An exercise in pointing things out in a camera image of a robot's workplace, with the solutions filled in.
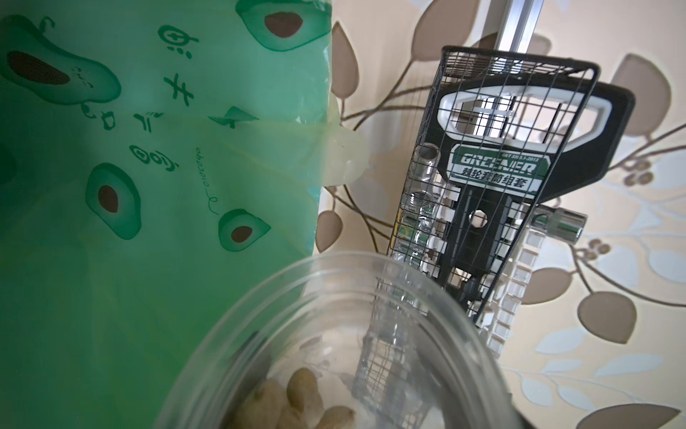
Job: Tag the clear peanut jar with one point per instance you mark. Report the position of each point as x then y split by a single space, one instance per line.
351 339

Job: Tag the chrome socket on rail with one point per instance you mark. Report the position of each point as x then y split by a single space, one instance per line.
559 223

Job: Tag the green bin with bag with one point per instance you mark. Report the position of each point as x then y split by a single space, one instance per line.
158 159

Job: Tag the black socket set rail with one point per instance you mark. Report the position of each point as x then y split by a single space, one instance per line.
514 177

